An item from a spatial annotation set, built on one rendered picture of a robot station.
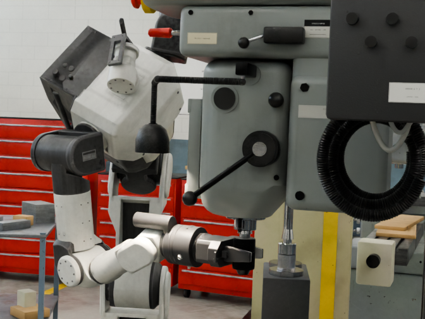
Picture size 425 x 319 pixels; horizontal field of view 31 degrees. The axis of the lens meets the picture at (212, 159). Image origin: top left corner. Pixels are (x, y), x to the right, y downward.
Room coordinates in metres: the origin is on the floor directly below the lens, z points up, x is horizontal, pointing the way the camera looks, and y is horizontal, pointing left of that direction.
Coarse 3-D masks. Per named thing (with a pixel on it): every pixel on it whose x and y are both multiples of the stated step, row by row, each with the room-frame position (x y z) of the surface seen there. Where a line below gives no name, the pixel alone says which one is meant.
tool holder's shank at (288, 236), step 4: (288, 208) 1.98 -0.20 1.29; (284, 212) 1.99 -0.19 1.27; (288, 212) 1.98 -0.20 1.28; (292, 212) 1.99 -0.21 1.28; (284, 216) 1.99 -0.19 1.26; (288, 216) 1.98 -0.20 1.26; (292, 216) 1.99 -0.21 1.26; (284, 220) 1.99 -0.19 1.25; (288, 220) 1.98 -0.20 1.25; (292, 220) 1.99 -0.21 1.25; (284, 224) 1.99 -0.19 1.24; (288, 224) 1.98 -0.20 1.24; (292, 224) 1.99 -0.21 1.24; (284, 228) 1.99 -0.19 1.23; (288, 228) 1.98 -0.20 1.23; (292, 228) 1.99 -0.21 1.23; (284, 232) 1.99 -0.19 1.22; (288, 232) 1.98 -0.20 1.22; (292, 232) 1.99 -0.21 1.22; (284, 236) 1.98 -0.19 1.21; (288, 236) 1.98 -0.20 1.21; (292, 236) 1.99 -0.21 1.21; (284, 240) 1.99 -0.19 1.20; (288, 240) 1.98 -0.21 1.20
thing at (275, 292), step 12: (264, 264) 2.12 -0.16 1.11; (276, 264) 2.06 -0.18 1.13; (300, 264) 2.07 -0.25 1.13; (264, 276) 1.96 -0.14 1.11; (276, 276) 1.96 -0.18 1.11; (288, 276) 1.95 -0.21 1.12; (300, 276) 1.97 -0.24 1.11; (264, 288) 1.94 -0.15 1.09; (276, 288) 1.94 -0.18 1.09; (288, 288) 1.93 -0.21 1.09; (300, 288) 1.93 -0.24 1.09; (264, 300) 1.94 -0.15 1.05; (276, 300) 1.94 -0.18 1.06; (288, 300) 1.93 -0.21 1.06; (300, 300) 1.93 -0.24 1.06; (264, 312) 1.94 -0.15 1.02; (276, 312) 1.94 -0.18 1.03; (288, 312) 1.93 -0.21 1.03; (300, 312) 1.93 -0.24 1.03
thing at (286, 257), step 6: (282, 252) 1.98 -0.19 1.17; (288, 252) 1.97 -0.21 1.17; (294, 252) 1.98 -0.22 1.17; (282, 258) 1.98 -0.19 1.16; (288, 258) 1.97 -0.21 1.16; (294, 258) 1.98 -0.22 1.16; (282, 264) 1.98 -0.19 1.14; (288, 264) 1.97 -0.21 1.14; (294, 264) 1.98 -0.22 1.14; (288, 270) 1.97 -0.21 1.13
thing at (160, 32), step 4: (152, 28) 1.77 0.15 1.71; (156, 28) 1.77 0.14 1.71; (160, 28) 1.76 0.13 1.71; (164, 28) 1.76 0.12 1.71; (168, 28) 1.76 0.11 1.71; (148, 32) 1.77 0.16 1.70; (152, 32) 1.76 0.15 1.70; (156, 32) 1.76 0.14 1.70; (160, 32) 1.76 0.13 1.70; (164, 32) 1.76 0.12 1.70; (168, 32) 1.75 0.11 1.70; (172, 32) 1.76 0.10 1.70; (176, 32) 1.75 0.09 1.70; (152, 36) 1.77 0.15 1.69; (156, 36) 1.77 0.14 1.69; (160, 36) 1.76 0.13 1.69; (164, 36) 1.76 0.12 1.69; (168, 36) 1.76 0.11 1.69; (172, 36) 1.77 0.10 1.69
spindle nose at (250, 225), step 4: (236, 220) 1.60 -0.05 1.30; (244, 220) 1.59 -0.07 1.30; (236, 224) 1.60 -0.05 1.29; (244, 224) 1.59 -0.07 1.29; (248, 224) 1.59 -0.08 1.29; (252, 224) 1.59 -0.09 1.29; (256, 224) 1.61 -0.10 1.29; (236, 228) 1.60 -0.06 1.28; (244, 228) 1.59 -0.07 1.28; (248, 228) 1.59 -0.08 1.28; (252, 228) 1.59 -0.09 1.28
